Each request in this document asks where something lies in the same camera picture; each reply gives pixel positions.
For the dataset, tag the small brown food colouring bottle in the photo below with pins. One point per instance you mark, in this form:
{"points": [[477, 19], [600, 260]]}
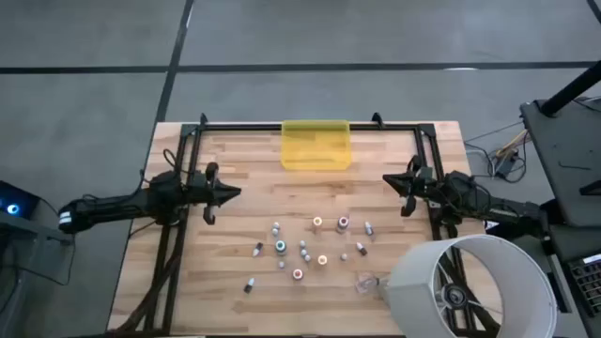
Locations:
{"points": [[361, 249]]}

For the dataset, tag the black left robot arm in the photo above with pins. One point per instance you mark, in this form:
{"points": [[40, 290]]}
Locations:
{"points": [[117, 204]]}

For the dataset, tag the black power adapter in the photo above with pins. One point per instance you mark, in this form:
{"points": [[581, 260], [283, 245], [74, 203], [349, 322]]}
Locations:
{"points": [[504, 165]]}

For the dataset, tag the large purple food colouring bottle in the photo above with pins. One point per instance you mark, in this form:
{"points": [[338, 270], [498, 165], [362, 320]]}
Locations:
{"points": [[343, 221]]}

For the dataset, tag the black metal table frame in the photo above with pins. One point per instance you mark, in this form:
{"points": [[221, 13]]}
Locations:
{"points": [[235, 127]]}

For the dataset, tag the yellow translucent plastic bin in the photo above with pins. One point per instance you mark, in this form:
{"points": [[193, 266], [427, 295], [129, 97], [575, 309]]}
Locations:
{"points": [[317, 145]]}

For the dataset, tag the large green food colouring bottle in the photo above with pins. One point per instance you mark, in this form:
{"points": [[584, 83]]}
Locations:
{"points": [[280, 246]]}

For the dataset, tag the grey side cart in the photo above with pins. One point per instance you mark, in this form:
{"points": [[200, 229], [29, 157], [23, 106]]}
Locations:
{"points": [[28, 230]]}

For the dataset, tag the black stand pole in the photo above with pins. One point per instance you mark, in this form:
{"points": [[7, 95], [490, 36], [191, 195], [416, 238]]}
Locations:
{"points": [[570, 89]]}

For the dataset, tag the black computer with blue light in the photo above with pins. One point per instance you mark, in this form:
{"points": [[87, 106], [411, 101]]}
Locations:
{"points": [[14, 206]]}

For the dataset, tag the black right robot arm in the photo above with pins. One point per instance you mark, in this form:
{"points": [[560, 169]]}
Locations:
{"points": [[488, 204]]}

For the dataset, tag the dark grey desk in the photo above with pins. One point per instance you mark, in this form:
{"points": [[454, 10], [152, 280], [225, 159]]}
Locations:
{"points": [[563, 150]]}

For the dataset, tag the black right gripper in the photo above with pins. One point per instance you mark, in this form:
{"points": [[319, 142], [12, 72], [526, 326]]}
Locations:
{"points": [[422, 184]]}

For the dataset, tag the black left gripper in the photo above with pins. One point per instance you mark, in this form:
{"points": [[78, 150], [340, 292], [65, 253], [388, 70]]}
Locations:
{"points": [[206, 190]]}

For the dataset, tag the laptop keyboard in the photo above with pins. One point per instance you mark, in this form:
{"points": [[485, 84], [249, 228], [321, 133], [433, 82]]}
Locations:
{"points": [[589, 281]]}

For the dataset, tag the white drum lamp shade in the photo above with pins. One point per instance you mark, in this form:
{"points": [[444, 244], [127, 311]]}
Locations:
{"points": [[413, 281]]}

